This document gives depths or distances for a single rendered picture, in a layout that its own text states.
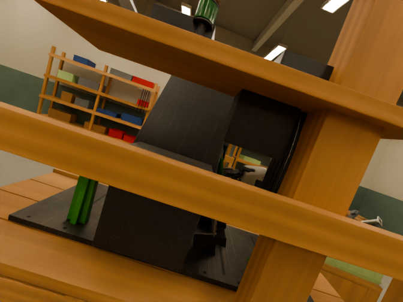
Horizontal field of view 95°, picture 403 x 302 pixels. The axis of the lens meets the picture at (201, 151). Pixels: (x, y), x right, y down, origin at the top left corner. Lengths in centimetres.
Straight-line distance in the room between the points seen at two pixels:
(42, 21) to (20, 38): 85
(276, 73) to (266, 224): 32
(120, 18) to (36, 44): 770
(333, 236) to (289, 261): 13
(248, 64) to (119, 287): 65
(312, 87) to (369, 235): 35
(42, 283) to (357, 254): 77
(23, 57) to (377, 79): 824
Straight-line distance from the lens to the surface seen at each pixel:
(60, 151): 49
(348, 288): 175
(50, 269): 71
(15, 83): 834
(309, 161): 51
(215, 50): 42
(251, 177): 78
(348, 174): 56
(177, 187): 41
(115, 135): 618
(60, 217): 87
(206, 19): 52
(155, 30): 45
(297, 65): 56
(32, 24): 835
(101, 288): 67
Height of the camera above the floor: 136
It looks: 7 degrees down
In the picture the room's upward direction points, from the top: 19 degrees clockwise
